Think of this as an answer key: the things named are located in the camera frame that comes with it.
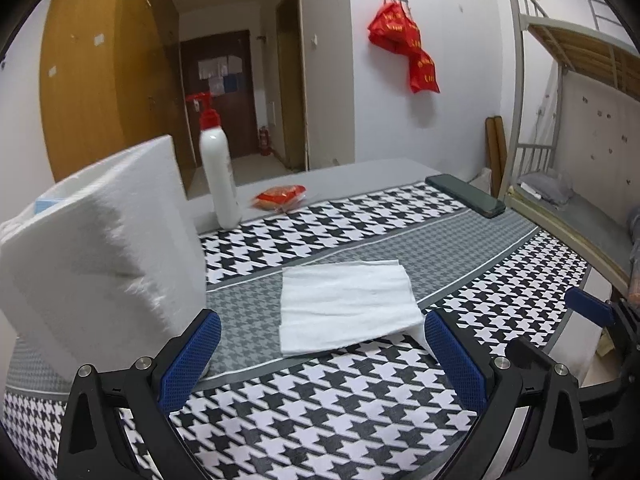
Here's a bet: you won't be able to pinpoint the wooden wardrobe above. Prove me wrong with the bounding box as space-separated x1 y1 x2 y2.
39 0 181 181

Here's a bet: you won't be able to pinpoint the metal bunk bed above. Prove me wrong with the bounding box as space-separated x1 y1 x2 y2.
502 0 640 301

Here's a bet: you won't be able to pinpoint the dark brown door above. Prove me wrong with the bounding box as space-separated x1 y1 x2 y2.
180 30 258 162

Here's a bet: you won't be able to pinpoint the gray folded cloth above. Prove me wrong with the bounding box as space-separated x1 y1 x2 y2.
517 170 573 206

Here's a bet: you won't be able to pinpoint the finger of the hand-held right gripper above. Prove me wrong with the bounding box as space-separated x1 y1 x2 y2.
565 287 640 346

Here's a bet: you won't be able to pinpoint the black smartphone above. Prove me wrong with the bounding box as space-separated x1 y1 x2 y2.
425 174 506 219

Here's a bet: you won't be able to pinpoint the paper notices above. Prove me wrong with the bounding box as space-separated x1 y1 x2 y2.
198 56 244 93

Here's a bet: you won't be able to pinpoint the white foam box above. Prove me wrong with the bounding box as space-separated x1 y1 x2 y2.
0 134 208 386

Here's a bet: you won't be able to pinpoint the wooden side door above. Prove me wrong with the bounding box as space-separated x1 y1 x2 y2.
275 0 308 171

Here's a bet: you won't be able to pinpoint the white pump bottle red cap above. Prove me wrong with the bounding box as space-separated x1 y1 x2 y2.
186 91 243 229

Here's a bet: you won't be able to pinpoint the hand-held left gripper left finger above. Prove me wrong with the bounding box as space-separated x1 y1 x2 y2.
57 308 223 480

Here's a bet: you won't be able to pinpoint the wooden boards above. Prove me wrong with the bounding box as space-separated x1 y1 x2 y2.
485 116 508 196

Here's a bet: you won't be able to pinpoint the white towel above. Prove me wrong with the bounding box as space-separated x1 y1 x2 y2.
279 259 425 358

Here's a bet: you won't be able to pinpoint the red plastic bag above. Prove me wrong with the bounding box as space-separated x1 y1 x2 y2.
407 50 441 95
367 2 423 56

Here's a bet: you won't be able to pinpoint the black white houndstooth cloth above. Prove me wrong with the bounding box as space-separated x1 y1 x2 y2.
0 180 593 480

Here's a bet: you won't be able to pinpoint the red snack packet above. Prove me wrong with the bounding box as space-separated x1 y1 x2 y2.
252 185 307 212

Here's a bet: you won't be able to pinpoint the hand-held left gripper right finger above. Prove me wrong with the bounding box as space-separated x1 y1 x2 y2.
424 308 591 480

